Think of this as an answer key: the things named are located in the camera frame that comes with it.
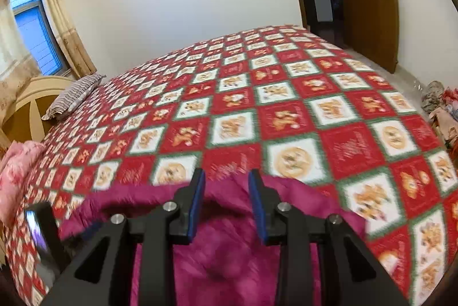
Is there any cream wooden headboard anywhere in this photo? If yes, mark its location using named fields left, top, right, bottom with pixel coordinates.
left=0, top=76, right=77, bottom=149

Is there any pink floral quilt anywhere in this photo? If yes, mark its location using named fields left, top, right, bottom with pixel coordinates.
left=0, top=141, right=46, bottom=228

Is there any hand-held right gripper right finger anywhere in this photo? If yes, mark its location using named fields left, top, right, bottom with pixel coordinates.
left=248, top=170, right=408, bottom=306

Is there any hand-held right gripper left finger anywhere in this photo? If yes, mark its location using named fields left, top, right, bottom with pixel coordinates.
left=46, top=168, right=206, bottom=306

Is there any beige floral curtain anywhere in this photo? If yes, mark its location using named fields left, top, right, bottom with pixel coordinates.
left=35, top=0, right=97, bottom=79

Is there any brown wooden door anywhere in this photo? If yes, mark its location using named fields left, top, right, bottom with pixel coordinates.
left=328, top=0, right=399, bottom=74

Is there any red checkered printed bedspread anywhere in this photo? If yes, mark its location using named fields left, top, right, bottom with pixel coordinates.
left=7, top=25, right=458, bottom=306

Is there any magenta down jacket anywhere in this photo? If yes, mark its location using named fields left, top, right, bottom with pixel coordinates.
left=59, top=175, right=366, bottom=306

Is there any striped pillow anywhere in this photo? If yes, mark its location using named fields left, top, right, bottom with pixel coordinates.
left=42, top=74, right=107, bottom=121

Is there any sheer patterned curtain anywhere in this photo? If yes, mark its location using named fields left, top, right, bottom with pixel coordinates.
left=0, top=0, right=41, bottom=113

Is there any window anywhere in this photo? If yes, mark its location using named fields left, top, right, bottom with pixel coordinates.
left=9, top=0, right=70, bottom=76

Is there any pile of clothes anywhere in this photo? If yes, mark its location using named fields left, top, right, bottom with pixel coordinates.
left=420, top=80, right=458, bottom=149

